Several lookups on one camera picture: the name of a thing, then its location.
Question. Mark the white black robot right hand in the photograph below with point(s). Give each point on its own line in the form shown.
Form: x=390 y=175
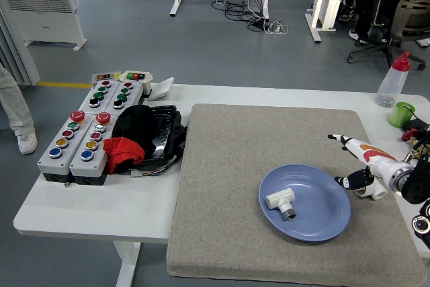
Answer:
x=367 y=154

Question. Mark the white tee pipe threaded end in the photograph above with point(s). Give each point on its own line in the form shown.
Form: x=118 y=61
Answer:
x=280 y=199

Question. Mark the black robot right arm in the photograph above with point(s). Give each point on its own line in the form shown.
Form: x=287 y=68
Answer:
x=416 y=186

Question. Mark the blue round plate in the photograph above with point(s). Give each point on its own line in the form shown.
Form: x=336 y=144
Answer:
x=319 y=213

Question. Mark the green tape roll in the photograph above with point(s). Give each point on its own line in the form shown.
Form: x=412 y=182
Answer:
x=398 y=117

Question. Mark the black power adapter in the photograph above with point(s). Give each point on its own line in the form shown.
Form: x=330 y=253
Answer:
x=416 y=125

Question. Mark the clear squeeze bottle red cap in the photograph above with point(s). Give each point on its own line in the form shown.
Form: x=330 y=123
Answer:
x=391 y=85

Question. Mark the grey-brown mat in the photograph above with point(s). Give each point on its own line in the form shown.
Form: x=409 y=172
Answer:
x=235 y=166

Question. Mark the person seated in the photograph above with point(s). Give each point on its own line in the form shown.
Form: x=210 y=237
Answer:
x=366 y=4

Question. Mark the grey office chair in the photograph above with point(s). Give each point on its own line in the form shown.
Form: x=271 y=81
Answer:
x=410 y=8

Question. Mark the black plastic tray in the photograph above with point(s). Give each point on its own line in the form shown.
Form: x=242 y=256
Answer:
x=164 y=132

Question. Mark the black cloth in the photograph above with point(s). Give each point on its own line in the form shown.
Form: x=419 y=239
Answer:
x=134 y=122

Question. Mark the grey three-button control box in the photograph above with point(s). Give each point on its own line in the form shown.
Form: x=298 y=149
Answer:
x=90 y=93
x=132 y=93

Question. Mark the red cloth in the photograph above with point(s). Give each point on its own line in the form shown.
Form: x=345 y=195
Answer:
x=122 y=151

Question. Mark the white table leg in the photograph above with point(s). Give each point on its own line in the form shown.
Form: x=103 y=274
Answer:
x=127 y=263

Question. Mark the grey five-button control box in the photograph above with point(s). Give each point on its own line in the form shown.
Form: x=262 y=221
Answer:
x=50 y=164
x=84 y=169

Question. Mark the yellow floor tape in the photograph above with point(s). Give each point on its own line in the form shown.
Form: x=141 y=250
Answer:
x=64 y=84

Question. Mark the white panel heater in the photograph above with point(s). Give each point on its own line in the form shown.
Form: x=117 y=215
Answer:
x=50 y=21

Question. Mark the person standing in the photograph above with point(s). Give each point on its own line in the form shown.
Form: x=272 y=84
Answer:
x=15 y=105

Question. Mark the grey folding partition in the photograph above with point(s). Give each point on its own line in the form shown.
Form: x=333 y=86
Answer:
x=16 y=48

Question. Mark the white desk frame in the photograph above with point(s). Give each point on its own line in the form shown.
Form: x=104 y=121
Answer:
x=324 y=1

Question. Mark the white wall switch panel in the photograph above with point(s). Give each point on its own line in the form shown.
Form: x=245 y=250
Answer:
x=162 y=88

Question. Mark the cream switch box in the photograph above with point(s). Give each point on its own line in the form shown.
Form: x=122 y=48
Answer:
x=136 y=77

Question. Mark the small grey switch box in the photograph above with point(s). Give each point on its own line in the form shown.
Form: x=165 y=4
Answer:
x=102 y=77

